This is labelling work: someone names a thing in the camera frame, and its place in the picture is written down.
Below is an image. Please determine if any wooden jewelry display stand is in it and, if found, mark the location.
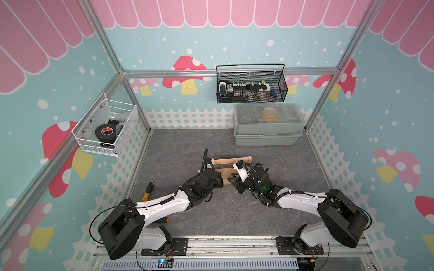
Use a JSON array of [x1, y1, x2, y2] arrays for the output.
[[211, 156, 252, 186]]

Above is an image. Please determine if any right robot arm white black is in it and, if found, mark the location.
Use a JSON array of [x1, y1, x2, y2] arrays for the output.
[[228, 160, 373, 255]]

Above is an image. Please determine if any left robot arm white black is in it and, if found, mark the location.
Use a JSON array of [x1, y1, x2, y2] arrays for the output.
[[97, 153, 223, 260]]

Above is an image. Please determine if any green plastic storage box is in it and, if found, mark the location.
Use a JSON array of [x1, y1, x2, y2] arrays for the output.
[[234, 103, 305, 146]]

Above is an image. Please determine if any yellow black screwdriver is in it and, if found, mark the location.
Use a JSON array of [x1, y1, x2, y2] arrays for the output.
[[142, 181, 155, 202]]

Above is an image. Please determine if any yellow item in box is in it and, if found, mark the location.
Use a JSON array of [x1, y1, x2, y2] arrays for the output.
[[262, 106, 278, 121]]

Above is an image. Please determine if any white black device in basket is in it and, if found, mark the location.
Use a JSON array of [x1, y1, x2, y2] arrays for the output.
[[217, 81, 271, 99]]

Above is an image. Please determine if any green circuit board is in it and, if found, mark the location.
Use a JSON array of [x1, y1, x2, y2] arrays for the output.
[[157, 259, 174, 269]]

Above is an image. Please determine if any black tape roll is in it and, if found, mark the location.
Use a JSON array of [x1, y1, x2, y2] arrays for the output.
[[95, 124, 117, 144]]

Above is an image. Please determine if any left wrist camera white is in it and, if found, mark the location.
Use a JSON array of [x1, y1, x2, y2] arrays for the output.
[[205, 158, 215, 170]]

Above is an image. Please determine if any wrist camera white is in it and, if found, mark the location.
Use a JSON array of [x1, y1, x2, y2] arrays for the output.
[[205, 158, 215, 170], [233, 160, 249, 182]]

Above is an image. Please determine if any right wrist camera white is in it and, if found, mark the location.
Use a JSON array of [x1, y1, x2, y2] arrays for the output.
[[233, 160, 249, 182]]

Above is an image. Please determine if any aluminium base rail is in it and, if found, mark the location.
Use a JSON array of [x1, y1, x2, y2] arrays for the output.
[[88, 236, 380, 271]]

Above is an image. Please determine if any black wire mesh basket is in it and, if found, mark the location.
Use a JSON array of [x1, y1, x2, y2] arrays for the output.
[[215, 64, 288, 103]]

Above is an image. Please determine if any white wire basket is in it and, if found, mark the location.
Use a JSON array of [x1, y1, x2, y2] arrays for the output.
[[71, 93, 139, 157]]

